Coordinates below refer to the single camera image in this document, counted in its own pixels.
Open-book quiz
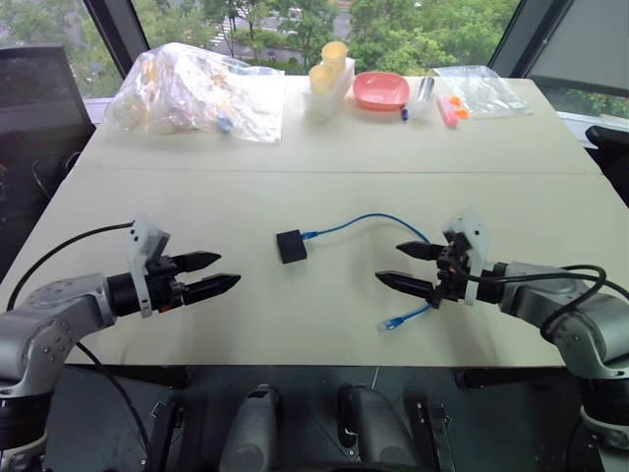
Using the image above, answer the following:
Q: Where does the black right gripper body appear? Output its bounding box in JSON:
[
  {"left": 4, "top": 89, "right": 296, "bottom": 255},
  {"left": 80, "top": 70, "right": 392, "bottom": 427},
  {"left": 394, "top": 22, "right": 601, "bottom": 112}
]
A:
[{"left": 431, "top": 232, "right": 473, "bottom": 310}]

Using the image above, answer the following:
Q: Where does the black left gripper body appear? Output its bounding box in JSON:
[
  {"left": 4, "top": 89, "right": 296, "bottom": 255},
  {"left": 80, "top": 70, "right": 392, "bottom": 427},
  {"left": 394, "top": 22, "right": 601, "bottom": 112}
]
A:
[{"left": 145, "top": 255, "right": 191, "bottom": 315}]

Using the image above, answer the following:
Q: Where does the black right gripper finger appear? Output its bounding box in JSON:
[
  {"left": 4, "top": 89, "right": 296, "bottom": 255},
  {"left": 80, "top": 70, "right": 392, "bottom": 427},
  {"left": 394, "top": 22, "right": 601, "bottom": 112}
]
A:
[
  {"left": 373, "top": 269, "right": 440, "bottom": 303},
  {"left": 395, "top": 240, "right": 446, "bottom": 262}
]

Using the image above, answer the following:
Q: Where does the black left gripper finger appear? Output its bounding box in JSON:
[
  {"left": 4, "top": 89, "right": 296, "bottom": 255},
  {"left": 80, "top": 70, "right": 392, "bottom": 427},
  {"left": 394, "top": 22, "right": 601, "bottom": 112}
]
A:
[
  {"left": 171, "top": 250, "right": 223, "bottom": 273},
  {"left": 183, "top": 272, "right": 243, "bottom": 307}
]

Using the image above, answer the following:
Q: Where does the small black box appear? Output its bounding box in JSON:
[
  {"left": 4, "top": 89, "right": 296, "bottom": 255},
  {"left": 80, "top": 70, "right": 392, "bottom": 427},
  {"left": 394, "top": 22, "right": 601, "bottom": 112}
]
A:
[{"left": 275, "top": 228, "right": 311, "bottom": 266}]

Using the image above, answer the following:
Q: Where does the pink rectangular block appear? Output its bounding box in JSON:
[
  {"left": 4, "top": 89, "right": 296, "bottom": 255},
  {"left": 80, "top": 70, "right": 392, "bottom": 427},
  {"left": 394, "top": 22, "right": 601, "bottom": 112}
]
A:
[{"left": 437, "top": 95, "right": 459, "bottom": 130}]

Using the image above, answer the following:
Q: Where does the dark rounded grey shape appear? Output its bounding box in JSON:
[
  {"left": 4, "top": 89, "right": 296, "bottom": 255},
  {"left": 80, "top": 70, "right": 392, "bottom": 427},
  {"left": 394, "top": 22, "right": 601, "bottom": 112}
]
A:
[
  {"left": 336, "top": 382, "right": 422, "bottom": 472},
  {"left": 229, "top": 383, "right": 282, "bottom": 472}
]

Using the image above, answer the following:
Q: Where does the clear cup with silver cylinder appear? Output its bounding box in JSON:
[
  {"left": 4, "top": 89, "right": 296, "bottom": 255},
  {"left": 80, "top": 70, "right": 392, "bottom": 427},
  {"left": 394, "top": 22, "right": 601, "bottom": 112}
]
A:
[{"left": 410, "top": 76, "right": 439, "bottom": 122}]

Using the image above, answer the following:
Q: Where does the pink plastic bowl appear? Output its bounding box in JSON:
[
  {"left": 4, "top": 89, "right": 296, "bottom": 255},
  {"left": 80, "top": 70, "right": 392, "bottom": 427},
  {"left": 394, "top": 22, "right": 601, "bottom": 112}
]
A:
[{"left": 352, "top": 71, "right": 411, "bottom": 112}]

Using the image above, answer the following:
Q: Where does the large clear stuffed plastic bag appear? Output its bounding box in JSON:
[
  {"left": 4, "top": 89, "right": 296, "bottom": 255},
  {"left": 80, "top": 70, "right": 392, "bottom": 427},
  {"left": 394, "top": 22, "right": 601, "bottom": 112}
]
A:
[{"left": 103, "top": 41, "right": 287, "bottom": 145}]

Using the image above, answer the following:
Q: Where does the flat clear plastic bag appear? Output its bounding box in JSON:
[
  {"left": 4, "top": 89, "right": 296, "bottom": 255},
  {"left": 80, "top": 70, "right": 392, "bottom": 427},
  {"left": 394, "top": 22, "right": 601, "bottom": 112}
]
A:
[{"left": 431, "top": 64, "right": 535, "bottom": 120}]

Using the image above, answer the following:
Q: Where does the white plastic tray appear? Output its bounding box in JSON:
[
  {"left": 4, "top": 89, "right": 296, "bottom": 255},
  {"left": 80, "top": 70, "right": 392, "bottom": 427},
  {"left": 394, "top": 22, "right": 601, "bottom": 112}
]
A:
[{"left": 301, "top": 55, "right": 357, "bottom": 122}]

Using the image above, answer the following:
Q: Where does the short yellow plastic cup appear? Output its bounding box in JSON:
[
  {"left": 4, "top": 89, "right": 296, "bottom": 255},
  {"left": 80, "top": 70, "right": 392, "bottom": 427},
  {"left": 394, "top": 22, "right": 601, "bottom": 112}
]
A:
[{"left": 308, "top": 64, "right": 338, "bottom": 95}]

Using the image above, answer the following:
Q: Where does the black office chair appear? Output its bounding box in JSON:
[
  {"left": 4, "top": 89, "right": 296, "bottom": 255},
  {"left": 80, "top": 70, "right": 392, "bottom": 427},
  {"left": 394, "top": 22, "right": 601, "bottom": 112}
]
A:
[{"left": 584, "top": 124, "right": 629, "bottom": 207}]

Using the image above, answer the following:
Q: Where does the tall yellow plastic cup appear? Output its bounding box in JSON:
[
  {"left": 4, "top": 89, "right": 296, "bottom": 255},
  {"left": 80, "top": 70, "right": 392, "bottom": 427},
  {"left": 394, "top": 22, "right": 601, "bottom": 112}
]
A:
[{"left": 320, "top": 40, "right": 351, "bottom": 76}]

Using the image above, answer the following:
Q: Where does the black monitor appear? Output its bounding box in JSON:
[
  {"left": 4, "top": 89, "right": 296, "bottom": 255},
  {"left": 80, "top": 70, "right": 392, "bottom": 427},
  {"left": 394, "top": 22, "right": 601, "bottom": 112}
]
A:
[{"left": 0, "top": 44, "right": 95, "bottom": 137}]

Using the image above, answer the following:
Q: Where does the grey window roller blind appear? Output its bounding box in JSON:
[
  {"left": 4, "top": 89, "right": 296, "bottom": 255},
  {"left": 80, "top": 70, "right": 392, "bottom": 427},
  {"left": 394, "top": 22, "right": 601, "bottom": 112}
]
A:
[{"left": 526, "top": 0, "right": 629, "bottom": 98}]

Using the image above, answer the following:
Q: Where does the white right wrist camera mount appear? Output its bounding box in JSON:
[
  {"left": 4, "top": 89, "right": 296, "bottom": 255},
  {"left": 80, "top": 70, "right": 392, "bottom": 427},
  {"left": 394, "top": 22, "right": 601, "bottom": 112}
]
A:
[{"left": 442, "top": 207, "right": 491, "bottom": 307}]

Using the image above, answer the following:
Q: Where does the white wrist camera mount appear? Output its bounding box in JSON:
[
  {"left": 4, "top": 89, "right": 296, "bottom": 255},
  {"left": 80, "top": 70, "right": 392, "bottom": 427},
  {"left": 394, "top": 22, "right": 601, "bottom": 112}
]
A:
[
  {"left": 126, "top": 213, "right": 173, "bottom": 319},
  {"left": 442, "top": 207, "right": 491, "bottom": 307}
]

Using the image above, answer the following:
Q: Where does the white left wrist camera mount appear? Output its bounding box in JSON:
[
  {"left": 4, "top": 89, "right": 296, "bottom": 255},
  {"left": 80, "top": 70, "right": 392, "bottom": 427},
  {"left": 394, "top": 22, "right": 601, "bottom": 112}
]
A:
[{"left": 126, "top": 213, "right": 173, "bottom": 319}]

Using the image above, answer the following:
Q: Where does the blue Ethernet cable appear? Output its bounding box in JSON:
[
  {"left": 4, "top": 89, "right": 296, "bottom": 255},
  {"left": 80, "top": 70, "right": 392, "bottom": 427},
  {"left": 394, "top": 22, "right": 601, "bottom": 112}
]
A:
[{"left": 300, "top": 211, "right": 437, "bottom": 332}]

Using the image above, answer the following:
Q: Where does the dark window frame post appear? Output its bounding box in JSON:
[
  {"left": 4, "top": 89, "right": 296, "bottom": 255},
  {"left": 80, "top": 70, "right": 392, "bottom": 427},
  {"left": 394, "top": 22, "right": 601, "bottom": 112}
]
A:
[
  {"left": 82, "top": 0, "right": 151, "bottom": 79},
  {"left": 487, "top": 0, "right": 575, "bottom": 80}
]

